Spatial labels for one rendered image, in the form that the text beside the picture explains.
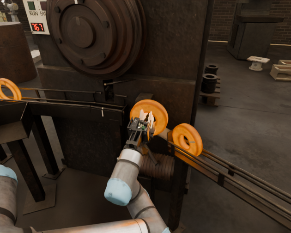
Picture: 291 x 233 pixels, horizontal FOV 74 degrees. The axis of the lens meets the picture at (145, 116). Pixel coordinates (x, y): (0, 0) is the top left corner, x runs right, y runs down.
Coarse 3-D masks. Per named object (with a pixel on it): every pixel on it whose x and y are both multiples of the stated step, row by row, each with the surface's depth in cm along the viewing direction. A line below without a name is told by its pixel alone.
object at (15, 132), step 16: (0, 112) 110; (16, 112) 113; (0, 128) 112; (16, 128) 110; (0, 144) 99; (16, 144) 110; (16, 160) 115; (32, 176) 124; (32, 192) 131; (48, 192) 143; (32, 208) 132
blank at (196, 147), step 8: (176, 128) 85; (184, 128) 80; (192, 128) 80; (176, 136) 87; (192, 136) 78; (176, 144) 89; (184, 144) 87; (192, 144) 79; (200, 144) 78; (192, 152) 81; (200, 152) 80
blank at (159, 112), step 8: (136, 104) 75; (144, 104) 74; (152, 104) 73; (160, 104) 75; (136, 112) 76; (144, 112) 75; (152, 112) 74; (160, 112) 73; (160, 120) 75; (160, 128) 77
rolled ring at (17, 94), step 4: (0, 80) 122; (4, 80) 122; (8, 80) 124; (0, 84) 124; (4, 84) 123; (8, 84) 122; (12, 84) 124; (0, 88) 129; (12, 88) 123; (16, 88) 125; (0, 92) 130; (12, 92) 125; (16, 92) 125; (20, 92) 128; (0, 96) 130; (4, 96) 131; (16, 96) 126; (20, 96) 128
